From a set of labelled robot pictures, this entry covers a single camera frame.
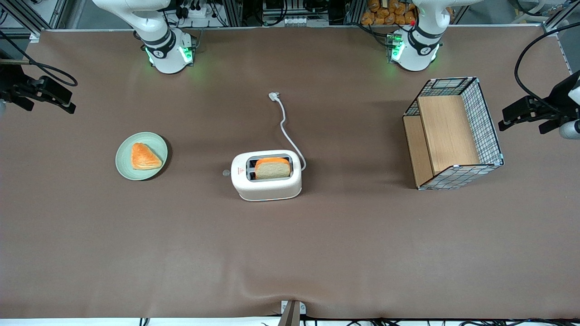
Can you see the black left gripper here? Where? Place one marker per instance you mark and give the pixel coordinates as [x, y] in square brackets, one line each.
[556, 101]

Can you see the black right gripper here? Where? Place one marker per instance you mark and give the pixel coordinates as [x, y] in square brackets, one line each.
[12, 84]

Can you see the white two-slot toaster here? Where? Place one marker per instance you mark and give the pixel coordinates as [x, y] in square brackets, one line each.
[267, 190]

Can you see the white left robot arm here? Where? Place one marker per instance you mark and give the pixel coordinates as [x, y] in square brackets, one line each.
[414, 50]

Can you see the pale green plate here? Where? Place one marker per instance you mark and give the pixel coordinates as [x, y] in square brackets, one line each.
[124, 165]

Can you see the triangular orange pastry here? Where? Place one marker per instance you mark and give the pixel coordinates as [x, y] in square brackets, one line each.
[144, 157]

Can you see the white power strip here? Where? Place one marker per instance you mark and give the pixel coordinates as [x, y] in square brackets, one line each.
[197, 10]

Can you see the bag of brown buns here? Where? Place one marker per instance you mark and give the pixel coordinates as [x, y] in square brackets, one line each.
[385, 11]

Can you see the bread slice with orange crust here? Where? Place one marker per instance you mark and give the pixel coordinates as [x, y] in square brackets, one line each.
[273, 170]

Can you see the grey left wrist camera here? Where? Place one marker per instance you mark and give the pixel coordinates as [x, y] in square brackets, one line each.
[570, 130]

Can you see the aluminium frame strut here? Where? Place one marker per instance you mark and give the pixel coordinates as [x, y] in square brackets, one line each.
[559, 16]
[27, 18]

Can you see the metal table edge bracket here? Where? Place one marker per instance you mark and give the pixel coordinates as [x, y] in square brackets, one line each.
[292, 312]

